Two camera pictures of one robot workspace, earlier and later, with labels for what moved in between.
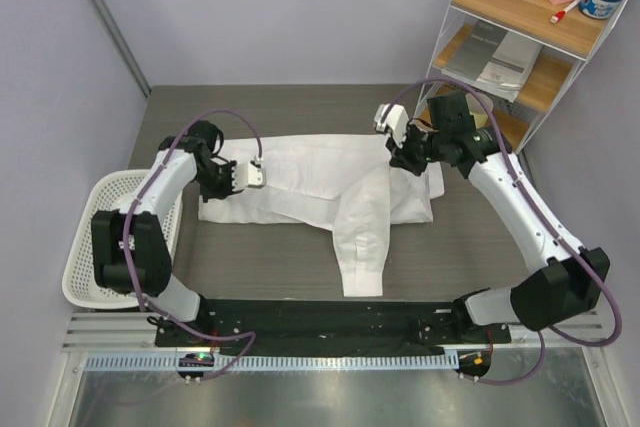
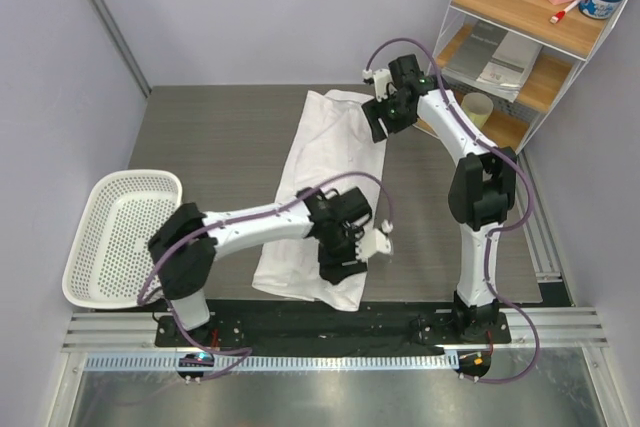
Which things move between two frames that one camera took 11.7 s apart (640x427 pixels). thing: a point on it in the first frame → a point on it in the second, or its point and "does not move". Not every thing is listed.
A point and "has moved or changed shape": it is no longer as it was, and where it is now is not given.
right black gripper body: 417,150 → 401,118
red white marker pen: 560,14 does not move
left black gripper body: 216,181 → 339,244
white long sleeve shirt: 348,184 has moved or changed shape
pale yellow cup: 477,109 does not move
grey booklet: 477,49 does not move
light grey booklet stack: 509,66 does not move
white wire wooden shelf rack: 523,23 does not move
